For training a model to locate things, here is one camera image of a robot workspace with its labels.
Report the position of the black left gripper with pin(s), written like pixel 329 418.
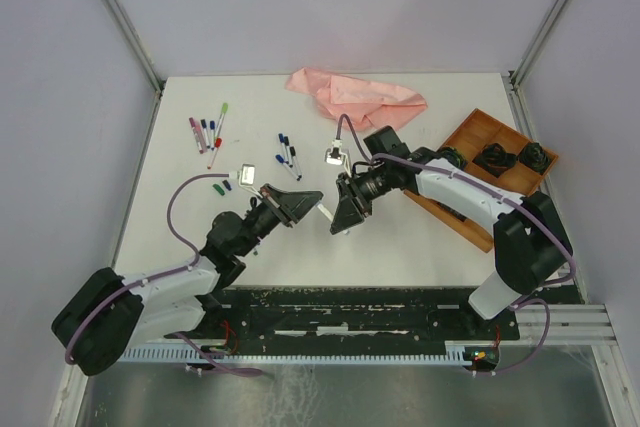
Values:
pixel 289 205

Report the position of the pink capped pen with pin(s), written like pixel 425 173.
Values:
pixel 205 132

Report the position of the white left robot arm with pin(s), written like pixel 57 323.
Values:
pixel 111 313

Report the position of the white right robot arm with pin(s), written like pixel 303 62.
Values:
pixel 530 242

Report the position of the pink cloth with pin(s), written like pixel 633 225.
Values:
pixel 369 104

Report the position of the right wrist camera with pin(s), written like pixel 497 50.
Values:
pixel 337 156

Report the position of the light green capped pen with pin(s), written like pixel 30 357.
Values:
pixel 223 112

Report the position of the aluminium frame post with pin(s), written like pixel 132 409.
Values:
pixel 540 38
pixel 132 39

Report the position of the aluminium frame post left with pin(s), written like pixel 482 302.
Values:
pixel 132 39

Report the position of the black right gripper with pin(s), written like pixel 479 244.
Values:
pixel 351 205

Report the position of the white cable duct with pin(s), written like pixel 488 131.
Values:
pixel 173 353

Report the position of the black mounting base plate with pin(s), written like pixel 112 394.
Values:
pixel 326 321

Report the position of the aluminium frame post right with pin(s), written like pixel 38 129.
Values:
pixel 540 38

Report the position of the green pen cap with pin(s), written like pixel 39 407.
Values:
pixel 219 189

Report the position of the red capped pen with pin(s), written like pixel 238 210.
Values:
pixel 214 152

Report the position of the magenta capped pen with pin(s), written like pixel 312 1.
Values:
pixel 197 135

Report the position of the green black coiled bundle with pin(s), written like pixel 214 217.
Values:
pixel 453 156

